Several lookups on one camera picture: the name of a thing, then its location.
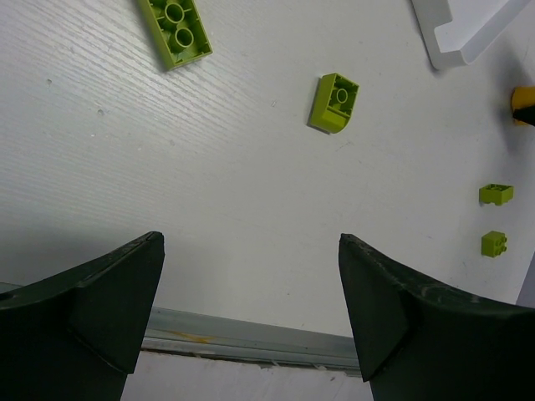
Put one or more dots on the long green lego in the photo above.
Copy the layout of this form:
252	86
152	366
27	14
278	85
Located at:
177	31

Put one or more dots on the aluminium table edge rail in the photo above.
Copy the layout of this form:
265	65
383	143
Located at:
189	334

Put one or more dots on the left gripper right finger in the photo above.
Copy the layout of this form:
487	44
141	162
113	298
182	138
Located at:
417	338

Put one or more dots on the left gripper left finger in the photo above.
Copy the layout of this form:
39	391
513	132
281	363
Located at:
77	335

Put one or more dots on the yellow oval lego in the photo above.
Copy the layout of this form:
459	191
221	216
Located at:
522	96

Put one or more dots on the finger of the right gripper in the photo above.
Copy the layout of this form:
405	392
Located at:
524	116

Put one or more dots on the white divided tray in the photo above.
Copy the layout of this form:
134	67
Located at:
457	32

